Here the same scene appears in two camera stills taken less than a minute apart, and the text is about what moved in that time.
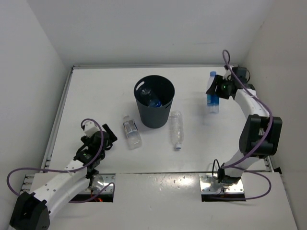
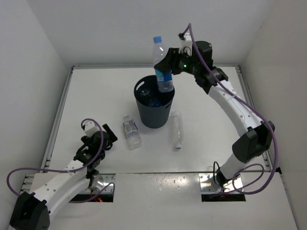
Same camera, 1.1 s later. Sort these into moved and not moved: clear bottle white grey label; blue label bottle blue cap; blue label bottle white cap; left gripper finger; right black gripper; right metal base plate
Moved: blue label bottle blue cap; right black gripper
Not moved: blue label bottle white cap; right metal base plate; left gripper finger; clear bottle white grey label
